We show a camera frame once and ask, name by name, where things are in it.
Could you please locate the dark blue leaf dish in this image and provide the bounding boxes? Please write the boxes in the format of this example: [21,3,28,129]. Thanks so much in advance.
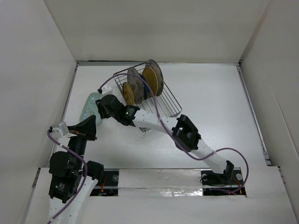
[140,74,150,100]

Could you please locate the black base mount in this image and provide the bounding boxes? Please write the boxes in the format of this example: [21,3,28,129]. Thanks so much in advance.
[90,169,119,196]
[200,169,246,196]

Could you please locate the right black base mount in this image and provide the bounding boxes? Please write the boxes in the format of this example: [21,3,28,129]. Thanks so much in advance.
[200,169,246,196]

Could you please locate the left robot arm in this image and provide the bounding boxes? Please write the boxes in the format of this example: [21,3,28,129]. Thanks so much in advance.
[47,115,105,224]

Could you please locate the round bamboo woven plate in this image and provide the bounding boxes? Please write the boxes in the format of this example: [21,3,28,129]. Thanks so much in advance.
[142,67,158,96]

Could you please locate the gold and black plate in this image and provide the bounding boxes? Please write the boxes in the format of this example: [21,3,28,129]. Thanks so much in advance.
[122,82,135,105]

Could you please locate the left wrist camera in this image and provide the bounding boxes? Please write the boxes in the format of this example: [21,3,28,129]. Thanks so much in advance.
[51,121,69,138]

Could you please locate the grey deer plate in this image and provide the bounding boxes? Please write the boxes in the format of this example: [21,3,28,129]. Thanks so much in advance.
[127,67,144,104]

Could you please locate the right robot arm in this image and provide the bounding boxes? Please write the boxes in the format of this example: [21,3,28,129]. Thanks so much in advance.
[96,94,234,183]

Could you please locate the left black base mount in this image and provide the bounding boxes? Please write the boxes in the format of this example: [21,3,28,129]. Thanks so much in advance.
[90,169,119,196]

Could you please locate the light green rectangular plate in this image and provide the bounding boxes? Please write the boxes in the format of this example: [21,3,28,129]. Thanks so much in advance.
[79,92,102,125]

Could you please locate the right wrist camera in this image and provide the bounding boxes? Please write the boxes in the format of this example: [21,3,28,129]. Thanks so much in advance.
[98,84,113,96]

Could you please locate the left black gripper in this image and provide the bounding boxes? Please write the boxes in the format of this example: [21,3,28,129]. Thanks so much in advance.
[64,113,98,168]

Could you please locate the blue floral round plate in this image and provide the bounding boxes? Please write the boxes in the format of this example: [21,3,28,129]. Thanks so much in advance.
[146,59,164,96]

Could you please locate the grey wire dish rack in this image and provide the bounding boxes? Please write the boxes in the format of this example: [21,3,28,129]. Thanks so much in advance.
[113,62,182,133]

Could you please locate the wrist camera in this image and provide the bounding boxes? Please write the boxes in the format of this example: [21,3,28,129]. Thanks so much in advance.
[51,121,69,138]
[98,84,113,96]

